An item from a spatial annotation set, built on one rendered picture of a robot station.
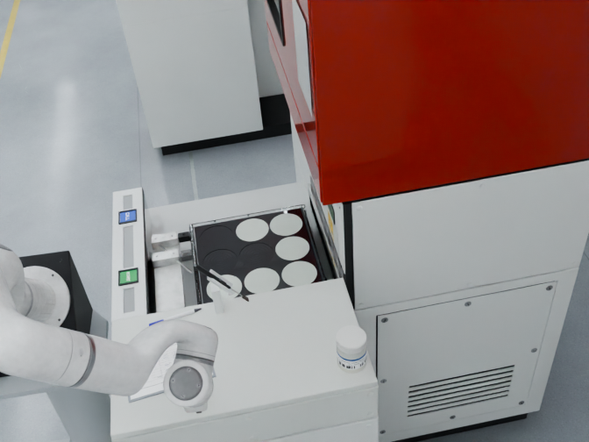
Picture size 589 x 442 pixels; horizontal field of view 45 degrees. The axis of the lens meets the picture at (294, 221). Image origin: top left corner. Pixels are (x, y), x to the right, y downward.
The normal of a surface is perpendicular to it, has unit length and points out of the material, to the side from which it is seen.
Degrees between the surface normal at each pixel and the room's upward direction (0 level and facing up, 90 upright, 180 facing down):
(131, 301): 0
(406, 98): 90
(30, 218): 0
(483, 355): 90
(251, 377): 0
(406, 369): 90
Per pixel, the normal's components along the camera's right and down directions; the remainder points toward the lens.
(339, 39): 0.18, 0.65
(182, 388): 0.04, -0.24
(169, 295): -0.07, -0.74
